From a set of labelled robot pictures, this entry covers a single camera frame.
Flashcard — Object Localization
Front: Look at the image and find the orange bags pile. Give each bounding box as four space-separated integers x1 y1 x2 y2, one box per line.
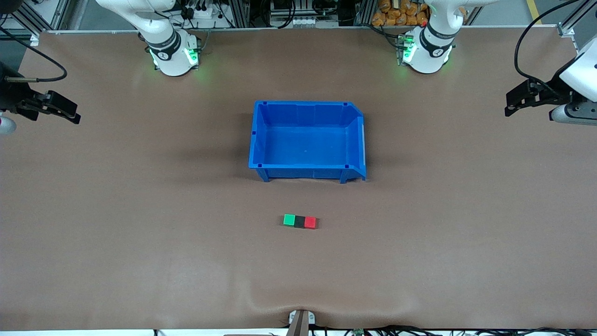
372 0 430 27

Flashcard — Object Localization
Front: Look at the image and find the white power strip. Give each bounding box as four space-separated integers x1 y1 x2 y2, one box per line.
184 2 222 20

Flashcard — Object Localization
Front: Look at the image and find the blue plastic bin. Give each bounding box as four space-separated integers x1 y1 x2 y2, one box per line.
248 100 368 184

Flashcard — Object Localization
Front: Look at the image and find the brown bar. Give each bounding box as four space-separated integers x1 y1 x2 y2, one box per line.
285 312 309 336

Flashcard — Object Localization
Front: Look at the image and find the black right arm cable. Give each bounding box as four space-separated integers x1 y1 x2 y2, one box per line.
0 26 68 84

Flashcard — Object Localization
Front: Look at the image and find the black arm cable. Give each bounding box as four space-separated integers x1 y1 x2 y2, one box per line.
514 0 581 89
0 26 68 84

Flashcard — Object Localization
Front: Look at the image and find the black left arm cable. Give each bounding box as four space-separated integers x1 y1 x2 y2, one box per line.
514 0 581 89

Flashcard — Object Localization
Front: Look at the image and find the aluminium frame post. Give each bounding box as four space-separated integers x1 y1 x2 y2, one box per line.
354 0 376 26
232 0 250 28

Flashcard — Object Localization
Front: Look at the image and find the grey metal clamp bracket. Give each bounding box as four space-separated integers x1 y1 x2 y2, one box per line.
288 309 316 327

